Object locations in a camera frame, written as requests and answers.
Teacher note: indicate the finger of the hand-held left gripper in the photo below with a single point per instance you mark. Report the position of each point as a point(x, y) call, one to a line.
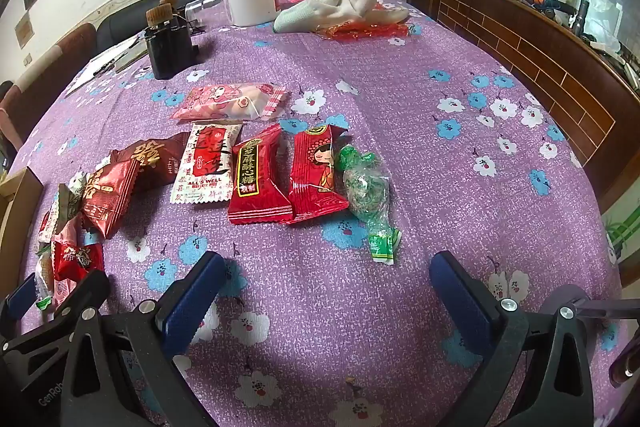
point(15, 302)
point(87, 289)

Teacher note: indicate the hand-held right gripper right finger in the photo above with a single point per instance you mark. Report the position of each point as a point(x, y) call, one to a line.
point(465, 302)

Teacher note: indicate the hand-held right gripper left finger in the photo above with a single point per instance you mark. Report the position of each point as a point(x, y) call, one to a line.
point(192, 302)

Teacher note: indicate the small red cartoon snack packet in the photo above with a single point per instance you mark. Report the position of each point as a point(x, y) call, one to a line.
point(77, 259)

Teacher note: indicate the cardboard box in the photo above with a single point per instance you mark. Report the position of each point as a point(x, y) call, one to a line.
point(17, 227)

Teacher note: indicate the small white red snack packet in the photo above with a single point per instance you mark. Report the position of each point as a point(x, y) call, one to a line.
point(46, 224)

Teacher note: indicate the green beige snack packet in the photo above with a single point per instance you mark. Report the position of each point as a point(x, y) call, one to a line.
point(67, 202)

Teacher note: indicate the dark red snack packet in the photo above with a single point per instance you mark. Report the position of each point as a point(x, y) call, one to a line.
point(155, 157)
point(107, 197)

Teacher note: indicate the large white red snack packet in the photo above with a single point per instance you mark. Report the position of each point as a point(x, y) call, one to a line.
point(205, 162)

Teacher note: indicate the clear green candy wrapper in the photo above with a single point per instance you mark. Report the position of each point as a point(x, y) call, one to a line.
point(367, 192)

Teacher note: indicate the small green wrapper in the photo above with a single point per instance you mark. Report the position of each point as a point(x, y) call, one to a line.
point(44, 303)

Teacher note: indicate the small pink snack packet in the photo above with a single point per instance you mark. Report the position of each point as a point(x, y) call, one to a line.
point(70, 234)

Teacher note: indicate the red snack packet yellow label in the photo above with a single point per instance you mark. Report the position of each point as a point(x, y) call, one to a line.
point(257, 177)

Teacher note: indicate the bamboo print panel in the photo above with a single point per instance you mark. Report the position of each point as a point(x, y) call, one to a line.
point(616, 232)

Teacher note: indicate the red snack packet cartoon figure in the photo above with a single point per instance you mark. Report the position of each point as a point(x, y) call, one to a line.
point(315, 172)

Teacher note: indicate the purple floral tablecloth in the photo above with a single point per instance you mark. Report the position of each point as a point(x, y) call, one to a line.
point(400, 107)

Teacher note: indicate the white paper sheets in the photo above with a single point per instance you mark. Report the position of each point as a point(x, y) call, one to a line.
point(107, 62)

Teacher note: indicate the brown armchair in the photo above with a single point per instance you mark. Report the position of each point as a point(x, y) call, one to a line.
point(55, 62)

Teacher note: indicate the small black bottle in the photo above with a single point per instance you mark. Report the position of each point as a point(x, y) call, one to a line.
point(167, 44)

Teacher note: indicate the wooden brick pattern counter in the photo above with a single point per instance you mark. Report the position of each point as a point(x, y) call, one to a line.
point(540, 52)

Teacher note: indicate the orange red plastic wrapper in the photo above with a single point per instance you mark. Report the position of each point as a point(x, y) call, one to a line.
point(365, 32)

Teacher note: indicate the clear plastic cup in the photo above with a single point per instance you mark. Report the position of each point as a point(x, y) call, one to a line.
point(205, 4)

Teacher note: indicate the white cloth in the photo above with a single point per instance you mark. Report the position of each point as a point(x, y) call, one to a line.
point(330, 9)

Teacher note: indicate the small wall plaque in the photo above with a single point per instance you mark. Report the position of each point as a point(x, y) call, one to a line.
point(23, 32)

